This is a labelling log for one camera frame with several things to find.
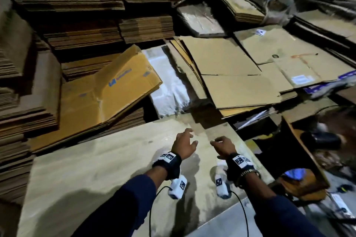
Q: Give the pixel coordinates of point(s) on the person's right hand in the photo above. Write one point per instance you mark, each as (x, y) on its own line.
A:
(225, 146)

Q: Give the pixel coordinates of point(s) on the person's left hand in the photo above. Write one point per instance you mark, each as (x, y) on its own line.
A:
(183, 145)

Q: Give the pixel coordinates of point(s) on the person's right forearm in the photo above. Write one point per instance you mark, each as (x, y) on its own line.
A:
(283, 212)

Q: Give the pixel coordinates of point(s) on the person's left forearm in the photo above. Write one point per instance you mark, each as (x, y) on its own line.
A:
(117, 206)

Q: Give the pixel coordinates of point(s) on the pile of brown cartons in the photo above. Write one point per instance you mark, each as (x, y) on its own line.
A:
(239, 78)

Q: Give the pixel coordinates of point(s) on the stacks of flat cardboard bundles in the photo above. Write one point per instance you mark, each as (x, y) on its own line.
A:
(33, 78)

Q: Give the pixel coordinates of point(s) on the black right wrist band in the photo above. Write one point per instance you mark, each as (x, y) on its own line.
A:
(240, 166)

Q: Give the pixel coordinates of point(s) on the black wrist band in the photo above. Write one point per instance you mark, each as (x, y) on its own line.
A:
(167, 164)
(240, 166)

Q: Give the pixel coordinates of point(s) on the black left wrist band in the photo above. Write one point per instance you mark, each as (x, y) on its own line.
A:
(167, 164)

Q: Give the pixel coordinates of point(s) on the white plastic sack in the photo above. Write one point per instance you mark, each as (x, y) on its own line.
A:
(167, 81)

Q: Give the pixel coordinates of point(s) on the blue glowing device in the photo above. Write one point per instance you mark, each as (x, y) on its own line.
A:
(295, 174)

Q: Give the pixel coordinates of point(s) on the plywood work board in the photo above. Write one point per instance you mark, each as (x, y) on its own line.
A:
(83, 173)

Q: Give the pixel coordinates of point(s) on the blue white printed bag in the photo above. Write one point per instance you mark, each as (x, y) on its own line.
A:
(334, 84)

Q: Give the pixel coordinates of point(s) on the clear plastic sheet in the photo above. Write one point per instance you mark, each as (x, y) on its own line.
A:
(200, 20)

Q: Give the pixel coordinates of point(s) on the black power adapter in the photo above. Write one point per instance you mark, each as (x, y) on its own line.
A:
(345, 188)

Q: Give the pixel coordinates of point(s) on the white power strip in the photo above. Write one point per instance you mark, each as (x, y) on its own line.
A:
(342, 206)

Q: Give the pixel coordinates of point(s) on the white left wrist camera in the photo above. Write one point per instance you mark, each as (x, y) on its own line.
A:
(178, 187)

